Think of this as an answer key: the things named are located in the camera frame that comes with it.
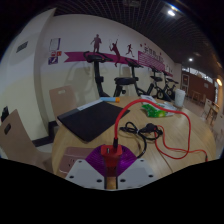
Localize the green wet wipes pack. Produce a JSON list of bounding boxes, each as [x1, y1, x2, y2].
[[141, 102, 175, 119]]

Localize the wooden chairs and tables group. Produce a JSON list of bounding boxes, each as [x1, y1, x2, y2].
[[189, 89, 224, 135]]

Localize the ceiling lights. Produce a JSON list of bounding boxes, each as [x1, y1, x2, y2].
[[165, 4, 202, 64]]

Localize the red charger block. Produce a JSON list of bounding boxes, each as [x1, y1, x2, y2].
[[100, 143, 124, 178]]

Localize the white cup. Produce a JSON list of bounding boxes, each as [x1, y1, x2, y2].
[[173, 88, 187, 109]]

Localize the black exercise bike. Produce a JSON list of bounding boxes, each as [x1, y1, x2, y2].
[[162, 71, 180, 101], [82, 50, 118, 99], [113, 58, 148, 98], [146, 65, 167, 101]]

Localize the white booklet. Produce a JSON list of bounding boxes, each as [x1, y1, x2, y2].
[[139, 94, 158, 103]]

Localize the black power cord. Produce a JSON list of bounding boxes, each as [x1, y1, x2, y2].
[[118, 121, 165, 160]]

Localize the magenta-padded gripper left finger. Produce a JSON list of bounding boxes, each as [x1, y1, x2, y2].
[[65, 145, 108, 190]]

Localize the wall posters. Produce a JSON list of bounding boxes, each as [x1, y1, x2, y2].
[[47, 37, 63, 66]]

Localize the grey wall sign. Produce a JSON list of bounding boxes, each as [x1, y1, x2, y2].
[[15, 40, 30, 54]]

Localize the magenta sports wall decal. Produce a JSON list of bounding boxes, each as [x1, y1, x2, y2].
[[63, 33, 175, 78]]

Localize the black flat mat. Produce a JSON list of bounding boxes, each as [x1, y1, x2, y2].
[[56, 101, 131, 143]]

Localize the wooden chair with handle hole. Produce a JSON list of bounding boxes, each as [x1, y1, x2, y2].
[[48, 85, 79, 127], [0, 108, 52, 171]]

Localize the blue and orange tube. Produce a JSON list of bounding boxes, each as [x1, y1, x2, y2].
[[99, 96, 122, 103]]

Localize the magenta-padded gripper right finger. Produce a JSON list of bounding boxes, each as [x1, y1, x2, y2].
[[115, 145, 158, 190]]

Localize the red charging cable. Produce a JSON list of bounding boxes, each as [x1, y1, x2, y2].
[[113, 98, 210, 164]]

